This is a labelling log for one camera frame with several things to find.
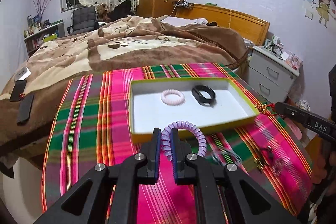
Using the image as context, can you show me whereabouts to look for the power strip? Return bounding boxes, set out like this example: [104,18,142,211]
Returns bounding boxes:
[173,0,196,8]

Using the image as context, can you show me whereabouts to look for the black hair tie green bead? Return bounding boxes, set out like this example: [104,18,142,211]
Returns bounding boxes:
[261,147,275,159]

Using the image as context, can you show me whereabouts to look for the grey nightstand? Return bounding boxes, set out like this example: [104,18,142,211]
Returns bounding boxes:
[248,45,300,99]

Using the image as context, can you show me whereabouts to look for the blue-grey elastic hair tie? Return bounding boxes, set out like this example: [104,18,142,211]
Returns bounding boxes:
[211,149,242,165]

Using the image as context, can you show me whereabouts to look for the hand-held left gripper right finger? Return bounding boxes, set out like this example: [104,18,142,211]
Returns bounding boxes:
[171,127,302,224]

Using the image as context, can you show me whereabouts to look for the white pillow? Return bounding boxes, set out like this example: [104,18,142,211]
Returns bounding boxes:
[160,16,208,28]

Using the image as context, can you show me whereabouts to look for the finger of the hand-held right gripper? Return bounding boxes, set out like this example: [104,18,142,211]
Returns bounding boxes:
[273,101,336,142]

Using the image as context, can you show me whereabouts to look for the black chair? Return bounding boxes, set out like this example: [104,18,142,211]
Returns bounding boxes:
[67,6,99,35]

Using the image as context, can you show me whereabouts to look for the black smart band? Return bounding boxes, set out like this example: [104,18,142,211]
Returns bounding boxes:
[192,85,216,107]

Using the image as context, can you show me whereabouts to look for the pink flower branches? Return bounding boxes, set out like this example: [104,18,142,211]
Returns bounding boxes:
[33,0,54,17]

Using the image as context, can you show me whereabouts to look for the white card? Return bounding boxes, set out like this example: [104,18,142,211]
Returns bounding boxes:
[14,67,31,81]

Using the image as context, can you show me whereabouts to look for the white shelf desk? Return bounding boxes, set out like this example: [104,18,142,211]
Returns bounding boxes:
[24,20,65,58]

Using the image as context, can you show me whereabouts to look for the brown bear print blanket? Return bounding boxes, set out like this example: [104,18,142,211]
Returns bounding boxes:
[0,15,248,159]

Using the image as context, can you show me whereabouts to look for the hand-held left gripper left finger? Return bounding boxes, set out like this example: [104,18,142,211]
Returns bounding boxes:
[33,127,162,224]

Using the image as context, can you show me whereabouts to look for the pink coil hair tie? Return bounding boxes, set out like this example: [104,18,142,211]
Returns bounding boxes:
[161,89,183,105]

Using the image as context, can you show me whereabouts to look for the red knot charm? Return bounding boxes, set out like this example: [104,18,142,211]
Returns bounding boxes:
[256,103,276,117]

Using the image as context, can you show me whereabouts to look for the brown teddy bear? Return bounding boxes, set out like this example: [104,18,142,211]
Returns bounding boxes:
[95,3,111,23]

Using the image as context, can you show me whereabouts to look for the yellow-green shallow box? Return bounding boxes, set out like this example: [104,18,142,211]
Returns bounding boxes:
[129,77,261,144]

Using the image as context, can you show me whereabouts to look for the purple coil hair tie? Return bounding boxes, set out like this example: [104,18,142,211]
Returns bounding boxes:
[161,121,208,161]

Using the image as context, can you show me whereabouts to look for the girl wall sticker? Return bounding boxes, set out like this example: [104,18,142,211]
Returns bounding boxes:
[314,0,332,28]

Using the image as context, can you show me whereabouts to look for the black eyeglasses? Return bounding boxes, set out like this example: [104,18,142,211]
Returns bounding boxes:
[265,39,284,55]

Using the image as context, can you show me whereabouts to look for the black cloth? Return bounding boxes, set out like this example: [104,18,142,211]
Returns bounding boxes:
[108,0,137,21]

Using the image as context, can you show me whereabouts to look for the pink small box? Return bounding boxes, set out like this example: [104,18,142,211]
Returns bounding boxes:
[285,51,302,69]

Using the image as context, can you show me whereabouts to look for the pink green plaid cloth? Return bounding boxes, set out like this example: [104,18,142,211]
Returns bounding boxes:
[42,63,314,219]

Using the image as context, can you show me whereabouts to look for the wooden bed headboard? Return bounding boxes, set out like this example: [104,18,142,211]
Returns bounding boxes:
[175,3,270,46]

